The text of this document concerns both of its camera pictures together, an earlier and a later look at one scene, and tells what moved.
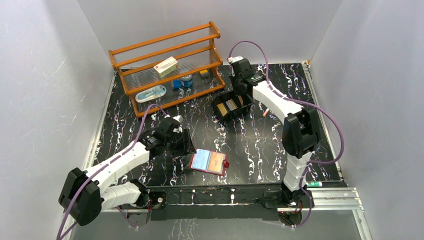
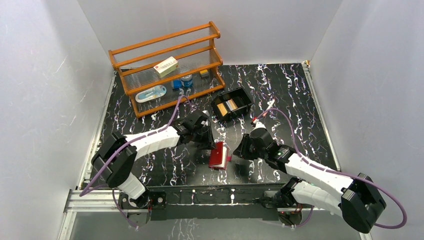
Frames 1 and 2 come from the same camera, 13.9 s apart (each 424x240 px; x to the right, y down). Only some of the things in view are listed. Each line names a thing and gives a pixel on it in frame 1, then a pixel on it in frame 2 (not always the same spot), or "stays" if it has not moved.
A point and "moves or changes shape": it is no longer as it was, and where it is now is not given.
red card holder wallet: x=212 y=161 moves or changes shape
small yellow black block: x=204 y=74 stays
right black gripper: x=233 y=78 -> x=241 y=151
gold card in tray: x=222 y=109 stays
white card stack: x=231 y=105 stays
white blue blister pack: x=151 y=94 stays
